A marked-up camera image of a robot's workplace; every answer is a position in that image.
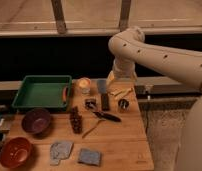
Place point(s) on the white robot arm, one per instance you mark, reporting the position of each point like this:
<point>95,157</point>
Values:
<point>185,66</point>

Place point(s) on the purple bowl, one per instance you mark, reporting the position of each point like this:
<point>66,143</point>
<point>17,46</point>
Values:
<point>36,121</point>

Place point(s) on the red bowl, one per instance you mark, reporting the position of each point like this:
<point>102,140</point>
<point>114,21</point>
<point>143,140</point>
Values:
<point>15,152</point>

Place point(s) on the pale wooden pieces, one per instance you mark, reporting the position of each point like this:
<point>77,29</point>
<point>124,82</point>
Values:
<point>119,94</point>

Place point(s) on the small round black tin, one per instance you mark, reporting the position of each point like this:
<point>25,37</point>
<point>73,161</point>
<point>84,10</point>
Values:
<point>90,103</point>

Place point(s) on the small metal cup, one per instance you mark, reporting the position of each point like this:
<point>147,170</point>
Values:
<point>123,104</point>

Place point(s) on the brown pine cone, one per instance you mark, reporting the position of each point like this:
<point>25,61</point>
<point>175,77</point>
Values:
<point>76,120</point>

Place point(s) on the green plastic tray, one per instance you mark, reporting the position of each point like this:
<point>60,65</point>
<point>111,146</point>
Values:
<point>45,91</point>

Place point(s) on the blue grey sponge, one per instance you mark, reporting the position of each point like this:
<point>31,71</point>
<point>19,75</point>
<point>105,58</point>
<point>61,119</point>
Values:
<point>89,157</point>

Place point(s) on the grey folded cloth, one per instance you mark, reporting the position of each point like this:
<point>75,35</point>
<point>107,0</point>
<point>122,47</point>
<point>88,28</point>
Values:
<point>60,150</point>

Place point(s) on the black handled utensil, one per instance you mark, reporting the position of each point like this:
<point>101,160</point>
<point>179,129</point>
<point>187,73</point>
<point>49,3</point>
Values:
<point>107,116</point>

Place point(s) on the right wooden post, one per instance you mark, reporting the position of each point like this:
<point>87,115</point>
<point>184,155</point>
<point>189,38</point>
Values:
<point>124,14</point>

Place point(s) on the wooden post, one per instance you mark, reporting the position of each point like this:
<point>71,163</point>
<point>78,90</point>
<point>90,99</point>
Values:
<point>59,16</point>
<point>124,14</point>

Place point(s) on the left wooden post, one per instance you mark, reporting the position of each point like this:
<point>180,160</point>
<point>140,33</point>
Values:
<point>59,16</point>

